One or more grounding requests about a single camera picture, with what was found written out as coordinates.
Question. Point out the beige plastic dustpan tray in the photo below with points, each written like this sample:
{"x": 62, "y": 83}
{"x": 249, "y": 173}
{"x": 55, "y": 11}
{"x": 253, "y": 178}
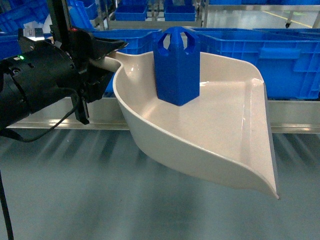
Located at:
{"x": 222, "y": 136}

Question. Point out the stainless steel flow rack shelf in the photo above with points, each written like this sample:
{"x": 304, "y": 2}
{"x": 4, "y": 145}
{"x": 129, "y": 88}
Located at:
{"x": 285, "y": 116}

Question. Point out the blue storage bin near right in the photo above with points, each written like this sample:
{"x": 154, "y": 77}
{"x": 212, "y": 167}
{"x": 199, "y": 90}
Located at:
{"x": 289, "y": 63}

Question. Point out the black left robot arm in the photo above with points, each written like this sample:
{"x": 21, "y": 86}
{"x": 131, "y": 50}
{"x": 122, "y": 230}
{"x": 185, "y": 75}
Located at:
{"x": 13, "y": 104}

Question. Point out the blue plastic hexagonal part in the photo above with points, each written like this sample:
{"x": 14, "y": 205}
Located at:
{"x": 176, "y": 56}

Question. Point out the blue storage bin rear right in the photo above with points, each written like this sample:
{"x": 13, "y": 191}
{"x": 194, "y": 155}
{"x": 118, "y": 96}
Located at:
{"x": 180, "y": 13}

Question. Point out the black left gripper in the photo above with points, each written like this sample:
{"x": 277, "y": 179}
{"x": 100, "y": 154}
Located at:
{"x": 50, "y": 73}

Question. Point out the blue storage bin near left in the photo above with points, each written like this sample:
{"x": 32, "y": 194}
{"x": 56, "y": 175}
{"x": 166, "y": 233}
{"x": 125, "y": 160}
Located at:
{"x": 126, "y": 41}

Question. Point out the black vertical camera mast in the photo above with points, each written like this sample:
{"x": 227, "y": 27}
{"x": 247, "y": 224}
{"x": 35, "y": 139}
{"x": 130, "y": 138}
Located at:
{"x": 61, "y": 22}

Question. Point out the blue storage bin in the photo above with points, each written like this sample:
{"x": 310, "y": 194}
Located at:
{"x": 180, "y": 13}
{"x": 289, "y": 63}
{"x": 126, "y": 41}
{"x": 131, "y": 13}

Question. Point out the blue storage bin rear left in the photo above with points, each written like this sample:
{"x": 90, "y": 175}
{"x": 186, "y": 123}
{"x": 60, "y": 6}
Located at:
{"x": 131, "y": 13}

